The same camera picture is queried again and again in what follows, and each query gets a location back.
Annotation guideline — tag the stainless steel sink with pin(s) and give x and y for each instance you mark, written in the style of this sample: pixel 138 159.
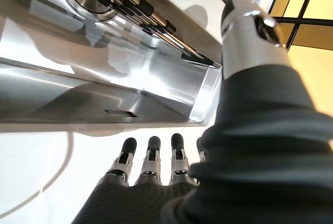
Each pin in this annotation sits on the stainless steel sink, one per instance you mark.
pixel 78 86

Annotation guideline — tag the black sink dish rack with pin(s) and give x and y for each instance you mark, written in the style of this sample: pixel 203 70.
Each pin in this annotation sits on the black sink dish rack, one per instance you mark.
pixel 145 13

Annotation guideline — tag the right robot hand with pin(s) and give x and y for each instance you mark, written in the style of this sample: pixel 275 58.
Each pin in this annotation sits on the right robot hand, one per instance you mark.
pixel 247 156

